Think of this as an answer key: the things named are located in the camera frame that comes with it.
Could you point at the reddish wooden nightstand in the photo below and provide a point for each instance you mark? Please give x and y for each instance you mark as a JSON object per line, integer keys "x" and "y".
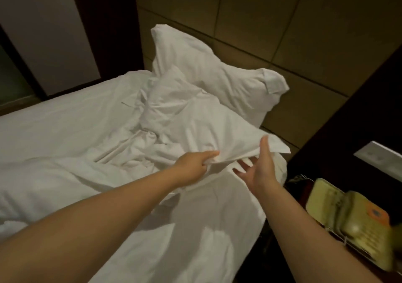
{"x": 295, "y": 195}

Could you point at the white switch panel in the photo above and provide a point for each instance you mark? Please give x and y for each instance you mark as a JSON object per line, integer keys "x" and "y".
{"x": 383, "y": 159}

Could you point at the beige padded headboard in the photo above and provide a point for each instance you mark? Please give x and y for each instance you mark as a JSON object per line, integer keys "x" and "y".
{"x": 282, "y": 22}

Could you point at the white duvet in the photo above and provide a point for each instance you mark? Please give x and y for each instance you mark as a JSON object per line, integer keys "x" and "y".
{"x": 63, "y": 122}

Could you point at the person's right hand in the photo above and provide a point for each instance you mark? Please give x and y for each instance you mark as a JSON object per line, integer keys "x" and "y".
{"x": 261, "y": 173}

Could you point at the person's right forearm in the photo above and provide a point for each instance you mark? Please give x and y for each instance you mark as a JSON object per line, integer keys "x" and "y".
{"x": 314, "y": 242}

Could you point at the dark wooden wall panel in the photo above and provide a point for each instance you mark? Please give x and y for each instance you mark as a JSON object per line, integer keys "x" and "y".
{"x": 352, "y": 116}

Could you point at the frosted glass partition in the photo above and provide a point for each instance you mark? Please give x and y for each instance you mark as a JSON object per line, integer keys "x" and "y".
{"x": 12, "y": 78}

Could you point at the white pillow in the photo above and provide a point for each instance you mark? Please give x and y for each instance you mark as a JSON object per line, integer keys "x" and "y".
{"x": 232, "y": 85}

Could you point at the dark wooden column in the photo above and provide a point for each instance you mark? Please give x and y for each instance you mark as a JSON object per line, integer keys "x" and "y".
{"x": 107, "y": 28}

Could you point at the yellow telephone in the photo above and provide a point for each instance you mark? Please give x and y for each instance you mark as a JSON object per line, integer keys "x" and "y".
{"x": 358, "y": 220}

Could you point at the person's left forearm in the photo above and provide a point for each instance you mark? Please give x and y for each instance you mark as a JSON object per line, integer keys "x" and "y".
{"x": 81, "y": 229}

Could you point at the white bed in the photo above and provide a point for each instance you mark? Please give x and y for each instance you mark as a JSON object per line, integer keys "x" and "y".
{"x": 207, "y": 235}

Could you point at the person's left hand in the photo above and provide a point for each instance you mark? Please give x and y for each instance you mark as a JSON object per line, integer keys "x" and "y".
{"x": 191, "y": 168}

